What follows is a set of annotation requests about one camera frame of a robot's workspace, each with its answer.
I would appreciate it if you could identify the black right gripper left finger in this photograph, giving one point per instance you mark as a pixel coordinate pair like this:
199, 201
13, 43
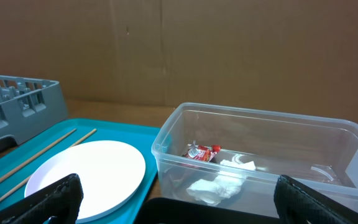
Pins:
58, 202

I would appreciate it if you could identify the grey plastic dish rack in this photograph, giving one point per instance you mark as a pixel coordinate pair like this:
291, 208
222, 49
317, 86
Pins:
28, 106

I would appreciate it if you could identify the white napkin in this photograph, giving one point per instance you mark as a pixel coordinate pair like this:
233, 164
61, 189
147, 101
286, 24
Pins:
212, 192

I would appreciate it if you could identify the large white plate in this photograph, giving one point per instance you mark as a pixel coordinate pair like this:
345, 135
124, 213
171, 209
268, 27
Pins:
110, 172

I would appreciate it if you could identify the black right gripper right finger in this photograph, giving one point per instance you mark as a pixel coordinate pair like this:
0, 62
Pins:
296, 203

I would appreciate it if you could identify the clear plastic bin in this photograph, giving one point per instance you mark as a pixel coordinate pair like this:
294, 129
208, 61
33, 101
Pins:
321, 153

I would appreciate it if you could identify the red snack wrapper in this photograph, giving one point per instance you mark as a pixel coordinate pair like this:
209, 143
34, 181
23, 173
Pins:
202, 153

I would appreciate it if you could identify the black food waste tray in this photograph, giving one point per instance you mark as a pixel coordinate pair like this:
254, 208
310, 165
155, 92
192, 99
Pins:
169, 211

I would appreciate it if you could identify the teal plastic tray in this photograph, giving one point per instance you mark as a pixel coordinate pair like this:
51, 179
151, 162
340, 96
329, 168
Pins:
141, 137

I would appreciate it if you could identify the wooden chopstick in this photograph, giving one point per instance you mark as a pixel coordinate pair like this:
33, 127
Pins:
35, 156
21, 184

